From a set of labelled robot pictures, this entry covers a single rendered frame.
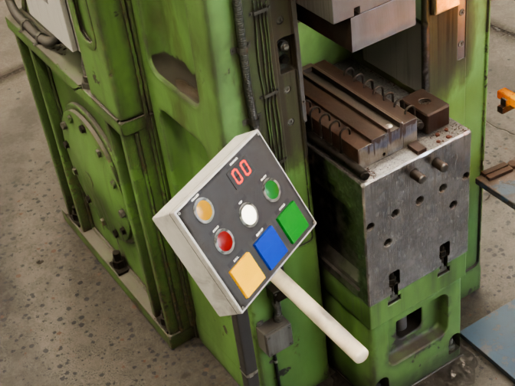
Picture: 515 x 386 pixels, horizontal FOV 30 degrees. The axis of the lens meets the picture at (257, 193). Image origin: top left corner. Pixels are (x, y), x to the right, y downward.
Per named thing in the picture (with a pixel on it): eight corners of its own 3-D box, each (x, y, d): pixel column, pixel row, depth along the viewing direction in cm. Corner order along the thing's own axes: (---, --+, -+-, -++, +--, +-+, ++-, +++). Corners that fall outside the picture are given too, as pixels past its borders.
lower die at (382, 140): (417, 140, 262) (417, 114, 257) (359, 169, 255) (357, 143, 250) (326, 81, 292) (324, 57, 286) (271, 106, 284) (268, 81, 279)
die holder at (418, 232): (468, 251, 291) (472, 129, 264) (369, 308, 277) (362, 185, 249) (355, 168, 330) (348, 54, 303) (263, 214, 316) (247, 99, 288)
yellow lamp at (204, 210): (218, 217, 210) (215, 201, 207) (199, 226, 208) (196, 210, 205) (211, 210, 212) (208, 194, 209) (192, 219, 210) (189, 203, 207)
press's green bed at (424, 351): (463, 356, 320) (467, 251, 291) (375, 411, 306) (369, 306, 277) (360, 269, 358) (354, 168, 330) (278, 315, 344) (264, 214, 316)
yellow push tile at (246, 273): (266, 277, 217) (249, 251, 215) (249, 298, 212) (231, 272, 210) (261, 278, 218) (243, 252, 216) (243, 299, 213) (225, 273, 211)
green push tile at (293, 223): (309, 224, 229) (293, 199, 227) (294, 244, 224) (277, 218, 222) (304, 226, 231) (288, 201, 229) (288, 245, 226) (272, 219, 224)
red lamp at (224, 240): (238, 247, 212) (235, 233, 209) (220, 256, 210) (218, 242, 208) (231, 240, 214) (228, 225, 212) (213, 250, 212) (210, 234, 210)
